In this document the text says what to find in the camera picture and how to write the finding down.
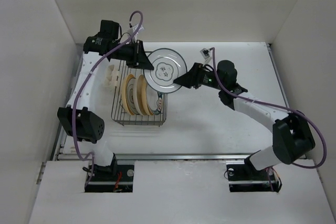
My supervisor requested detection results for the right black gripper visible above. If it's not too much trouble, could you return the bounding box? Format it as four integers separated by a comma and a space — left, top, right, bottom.
173, 62, 225, 91

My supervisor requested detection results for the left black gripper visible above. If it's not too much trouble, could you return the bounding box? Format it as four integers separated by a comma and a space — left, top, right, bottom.
111, 39, 154, 70

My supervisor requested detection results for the white plate green rim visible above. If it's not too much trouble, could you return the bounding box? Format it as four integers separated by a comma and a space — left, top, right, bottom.
143, 48, 187, 93

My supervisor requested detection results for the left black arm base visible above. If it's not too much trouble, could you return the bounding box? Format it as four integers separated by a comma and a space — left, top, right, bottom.
82, 155, 134, 193

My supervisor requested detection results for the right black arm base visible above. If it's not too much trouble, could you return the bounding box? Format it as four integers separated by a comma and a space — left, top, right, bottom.
224, 163, 282, 193

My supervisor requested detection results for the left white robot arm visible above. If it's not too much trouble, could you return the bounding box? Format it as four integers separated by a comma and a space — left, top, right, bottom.
57, 20, 154, 180

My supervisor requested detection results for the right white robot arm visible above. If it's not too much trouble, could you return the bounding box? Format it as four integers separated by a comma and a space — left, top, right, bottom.
173, 60, 316, 179

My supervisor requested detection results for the yellow plate left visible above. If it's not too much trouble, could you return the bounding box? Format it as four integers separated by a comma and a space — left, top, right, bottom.
121, 74, 137, 115

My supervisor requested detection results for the yellow plate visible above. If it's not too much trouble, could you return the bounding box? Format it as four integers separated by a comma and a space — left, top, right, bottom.
141, 78, 154, 116
121, 74, 137, 115

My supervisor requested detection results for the cream white plate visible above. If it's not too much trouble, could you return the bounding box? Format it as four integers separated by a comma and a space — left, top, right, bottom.
133, 74, 146, 116

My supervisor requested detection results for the white plate green pattern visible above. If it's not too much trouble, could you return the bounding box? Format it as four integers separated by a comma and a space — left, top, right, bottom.
127, 78, 139, 115

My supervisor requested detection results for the yellow plate right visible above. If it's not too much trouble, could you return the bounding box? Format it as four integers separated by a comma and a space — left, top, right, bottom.
141, 78, 154, 116

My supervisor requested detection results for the plate with teal lettered band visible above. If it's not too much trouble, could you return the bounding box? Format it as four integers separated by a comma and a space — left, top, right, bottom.
148, 91, 163, 115

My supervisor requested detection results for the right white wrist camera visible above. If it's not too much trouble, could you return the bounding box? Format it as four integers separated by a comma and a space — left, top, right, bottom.
200, 48, 212, 60

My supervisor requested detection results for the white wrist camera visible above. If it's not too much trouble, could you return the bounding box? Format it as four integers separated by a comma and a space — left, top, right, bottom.
128, 24, 144, 35
200, 48, 212, 60

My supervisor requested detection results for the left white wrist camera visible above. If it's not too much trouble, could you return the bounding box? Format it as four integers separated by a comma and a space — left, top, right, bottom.
128, 24, 144, 35

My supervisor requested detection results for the grey wire dish rack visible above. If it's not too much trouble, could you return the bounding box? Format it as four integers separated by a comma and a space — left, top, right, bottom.
111, 61, 167, 126

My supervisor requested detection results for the aluminium table rail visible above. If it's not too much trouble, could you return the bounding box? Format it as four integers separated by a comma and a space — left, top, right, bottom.
51, 42, 291, 162

